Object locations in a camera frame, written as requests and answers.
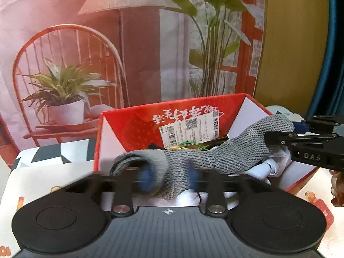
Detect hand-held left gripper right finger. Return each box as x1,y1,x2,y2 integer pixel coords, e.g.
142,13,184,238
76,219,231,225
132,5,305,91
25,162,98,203
185,161,270,217

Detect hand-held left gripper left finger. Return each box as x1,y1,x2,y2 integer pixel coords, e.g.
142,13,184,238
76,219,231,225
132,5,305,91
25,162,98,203
64,167,157,217

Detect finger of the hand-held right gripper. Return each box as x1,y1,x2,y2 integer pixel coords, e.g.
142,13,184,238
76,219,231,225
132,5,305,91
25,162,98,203
265,130,295,149
292,121,313,136

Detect grey knitted cloth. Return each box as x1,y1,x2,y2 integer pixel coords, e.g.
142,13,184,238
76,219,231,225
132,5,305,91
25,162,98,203
109,114,295,201

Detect red strawberry print cardboard box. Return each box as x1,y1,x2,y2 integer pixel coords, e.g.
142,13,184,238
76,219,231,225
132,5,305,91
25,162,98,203
93,93,318,192

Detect person's right hand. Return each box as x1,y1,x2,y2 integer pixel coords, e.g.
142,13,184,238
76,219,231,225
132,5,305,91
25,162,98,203
330,172,344,208

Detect white and blue cloth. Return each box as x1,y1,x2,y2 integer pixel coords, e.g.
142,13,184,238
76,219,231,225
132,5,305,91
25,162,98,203
266,104,305,124

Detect white paper label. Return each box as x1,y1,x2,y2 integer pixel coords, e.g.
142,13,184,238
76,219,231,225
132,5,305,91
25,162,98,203
158,112,223,149

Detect blue curved tube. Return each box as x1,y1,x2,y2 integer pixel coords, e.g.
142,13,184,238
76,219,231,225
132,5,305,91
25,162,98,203
306,0,344,122

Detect white cartoon print tablecloth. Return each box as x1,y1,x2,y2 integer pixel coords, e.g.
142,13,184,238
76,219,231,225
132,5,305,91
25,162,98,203
0,138,344,258

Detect printed room scene backdrop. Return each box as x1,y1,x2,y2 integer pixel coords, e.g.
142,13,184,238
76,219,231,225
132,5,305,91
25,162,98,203
0,0,267,151

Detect green tinsel string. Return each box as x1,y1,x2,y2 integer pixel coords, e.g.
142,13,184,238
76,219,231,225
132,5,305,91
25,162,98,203
178,140,213,151

